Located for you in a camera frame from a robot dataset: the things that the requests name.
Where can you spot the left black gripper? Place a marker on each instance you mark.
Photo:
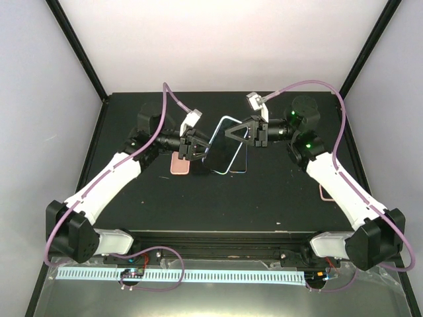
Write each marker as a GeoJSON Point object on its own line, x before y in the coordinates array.
{"type": "Point", "coordinates": [189, 149]}

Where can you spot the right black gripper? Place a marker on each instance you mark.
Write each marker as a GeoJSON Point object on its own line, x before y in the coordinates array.
{"type": "Point", "coordinates": [256, 132]}

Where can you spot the blue cased phone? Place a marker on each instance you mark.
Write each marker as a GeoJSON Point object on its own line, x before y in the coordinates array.
{"type": "Point", "coordinates": [222, 150]}

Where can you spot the pink phone case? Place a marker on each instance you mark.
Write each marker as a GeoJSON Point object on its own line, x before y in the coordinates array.
{"type": "Point", "coordinates": [179, 166]}

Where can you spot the pink cased phone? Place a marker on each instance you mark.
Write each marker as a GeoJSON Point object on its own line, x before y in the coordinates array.
{"type": "Point", "coordinates": [323, 195]}
{"type": "Point", "coordinates": [239, 165]}

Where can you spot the black phone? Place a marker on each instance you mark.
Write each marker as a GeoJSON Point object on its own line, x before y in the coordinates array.
{"type": "Point", "coordinates": [197, 168]}

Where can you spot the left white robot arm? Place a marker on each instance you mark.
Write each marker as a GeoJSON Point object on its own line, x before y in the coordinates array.
{"type": "Point", "coordinates": [70, 225]}

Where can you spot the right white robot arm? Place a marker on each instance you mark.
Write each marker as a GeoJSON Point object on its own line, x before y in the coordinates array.
{"type": "Point", "coordinates": [377, 232]}

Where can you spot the left small circuit board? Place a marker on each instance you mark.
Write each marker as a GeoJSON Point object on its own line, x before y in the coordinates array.
{"type": "Point", "coordinates": [132, 273]}

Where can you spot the small circuit board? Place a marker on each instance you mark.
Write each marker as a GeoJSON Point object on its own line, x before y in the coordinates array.
{"type": "Point", "coordinates": [317, 275]}
{"type": "Point", "coordinates": [132, 273]}

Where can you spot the right small circuit board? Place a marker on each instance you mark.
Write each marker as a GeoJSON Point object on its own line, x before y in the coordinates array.
{"type": "Point", "coordinates": [317, 275]}

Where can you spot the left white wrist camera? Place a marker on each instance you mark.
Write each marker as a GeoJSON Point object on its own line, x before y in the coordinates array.
{"type": "Point", "coordinates": [190, 121]}

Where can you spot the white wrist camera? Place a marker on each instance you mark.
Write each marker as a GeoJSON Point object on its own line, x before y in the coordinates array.
{"type": "Point", "coordinates": [190, 121]}
{"type": "Point", "coordinates": [257, 103]}

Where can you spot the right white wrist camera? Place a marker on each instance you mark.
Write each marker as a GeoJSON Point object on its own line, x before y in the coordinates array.
{"type": "Point", "coordinates": [257, 103]}

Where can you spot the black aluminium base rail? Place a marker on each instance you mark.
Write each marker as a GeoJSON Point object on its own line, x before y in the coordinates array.
{"type": "Point", "coordinates": [291, 249]}

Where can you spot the right black frame post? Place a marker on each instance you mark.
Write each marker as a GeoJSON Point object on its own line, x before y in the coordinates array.
{"type": "Point", "coordinates": [372, 40]}

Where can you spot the black frame post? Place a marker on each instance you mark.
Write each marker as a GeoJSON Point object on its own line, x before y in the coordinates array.
{"type": "Point", "coordinates": [372, 40]}
{"type": "Point", "coordinates": [71, 36]}

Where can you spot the white slotted cable duct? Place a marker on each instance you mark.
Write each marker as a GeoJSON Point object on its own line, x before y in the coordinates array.
{"type": "Point", "coordinates": [187, 276]}

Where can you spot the left black frame post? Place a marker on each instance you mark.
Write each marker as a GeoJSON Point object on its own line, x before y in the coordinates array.
{"type": "Point", "coordinates": [71, 36]}

